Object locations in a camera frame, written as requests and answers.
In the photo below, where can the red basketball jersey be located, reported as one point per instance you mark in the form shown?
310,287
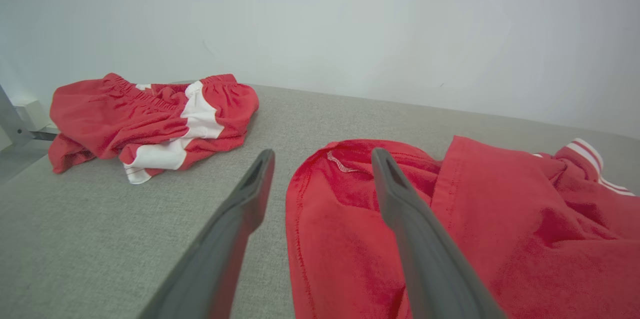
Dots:
500,239

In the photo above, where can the red shorts with white stripe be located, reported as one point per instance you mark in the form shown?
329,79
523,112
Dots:
100,114

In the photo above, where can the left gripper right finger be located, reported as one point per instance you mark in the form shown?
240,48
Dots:
430,259

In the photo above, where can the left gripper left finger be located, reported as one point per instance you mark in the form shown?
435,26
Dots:
220,254

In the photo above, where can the small white box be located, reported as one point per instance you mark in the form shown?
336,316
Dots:
35,114

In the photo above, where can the grey metal frame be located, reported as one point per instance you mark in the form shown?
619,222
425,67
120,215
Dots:
12,126

